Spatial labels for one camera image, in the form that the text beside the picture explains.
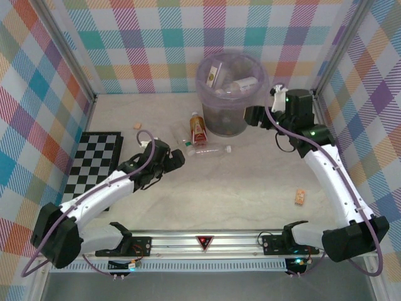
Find clear bottle green neck ring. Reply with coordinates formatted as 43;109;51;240
170;124;194;157

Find clear bottle white yellow label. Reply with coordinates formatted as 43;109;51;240
232;77;260;94

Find plain clear bottle white cap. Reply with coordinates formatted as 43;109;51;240
193;144;233;159

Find brown tea bottle red label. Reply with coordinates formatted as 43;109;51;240
187;112;208;148

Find grey round waste bin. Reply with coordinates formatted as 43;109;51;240
195;52;271;138

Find black and grey chessboard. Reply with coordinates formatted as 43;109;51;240
64;131;123;211

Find red triangle emblem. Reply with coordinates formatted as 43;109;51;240
195;235;214;253

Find small circuit board with LED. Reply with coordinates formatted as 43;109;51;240
108;259;141;272
285;257;310;271

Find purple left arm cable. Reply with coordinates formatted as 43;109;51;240
21;130;157;278

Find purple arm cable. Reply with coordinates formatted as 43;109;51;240
21;130;157;278
264;84;383;278

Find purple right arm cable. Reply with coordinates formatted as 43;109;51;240
264;84;383;278

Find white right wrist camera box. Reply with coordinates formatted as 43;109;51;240
269;83;289;113

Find aluminium frame post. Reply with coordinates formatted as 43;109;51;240
311;0;377;95
36;0;98;106

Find aluminium mounting rail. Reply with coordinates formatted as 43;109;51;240
34;230;382;260

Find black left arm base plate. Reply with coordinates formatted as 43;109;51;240
95;236;153;258

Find white slotted cable duct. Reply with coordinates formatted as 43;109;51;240
49;262;288;273

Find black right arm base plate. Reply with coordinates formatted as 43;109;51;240
261;235;323;255

